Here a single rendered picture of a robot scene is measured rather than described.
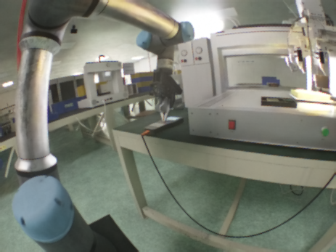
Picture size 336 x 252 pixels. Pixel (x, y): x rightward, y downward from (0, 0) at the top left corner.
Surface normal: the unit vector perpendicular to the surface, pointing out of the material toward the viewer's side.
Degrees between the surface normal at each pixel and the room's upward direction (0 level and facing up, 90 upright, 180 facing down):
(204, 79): 90
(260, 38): 90
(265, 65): 90
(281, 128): 90
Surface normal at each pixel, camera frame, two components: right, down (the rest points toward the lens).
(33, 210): -0.01, -0.93
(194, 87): -0.58, 0.31
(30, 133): 0.72, 0.09
